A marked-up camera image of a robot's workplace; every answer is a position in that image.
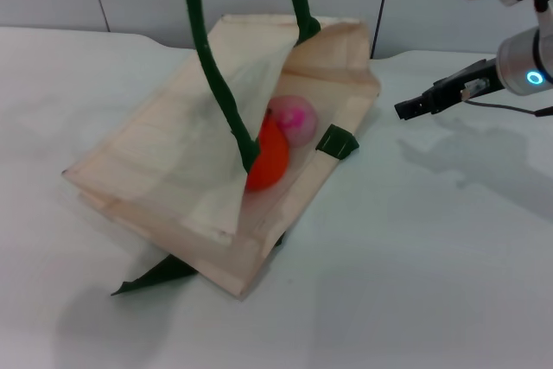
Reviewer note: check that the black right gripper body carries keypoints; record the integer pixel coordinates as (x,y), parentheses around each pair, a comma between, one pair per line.
(462,84)

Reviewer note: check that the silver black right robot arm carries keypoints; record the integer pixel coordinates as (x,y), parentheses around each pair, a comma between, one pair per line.
(514,62)

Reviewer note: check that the orange fruit with stem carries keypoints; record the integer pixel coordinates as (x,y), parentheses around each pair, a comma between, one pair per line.
(270,161)

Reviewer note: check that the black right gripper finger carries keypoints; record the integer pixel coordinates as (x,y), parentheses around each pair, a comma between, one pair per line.
(412,107)

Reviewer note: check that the pink peach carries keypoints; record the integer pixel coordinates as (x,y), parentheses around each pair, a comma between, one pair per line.
(298,120)

